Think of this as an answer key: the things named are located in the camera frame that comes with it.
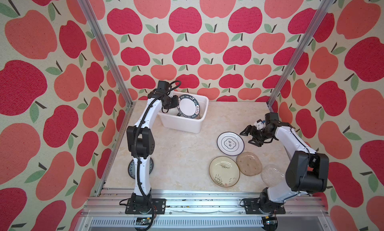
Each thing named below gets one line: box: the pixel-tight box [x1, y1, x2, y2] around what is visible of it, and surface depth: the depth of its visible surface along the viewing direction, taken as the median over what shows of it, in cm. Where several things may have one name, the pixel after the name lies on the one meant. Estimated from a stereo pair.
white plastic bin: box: [158, 91, 209, 134], surface depth 101 cm
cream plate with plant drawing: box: [209, 156, 241, 188], surface depth 86 cm
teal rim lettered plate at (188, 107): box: [177, 94, 200, 119], surface depth 103 cm
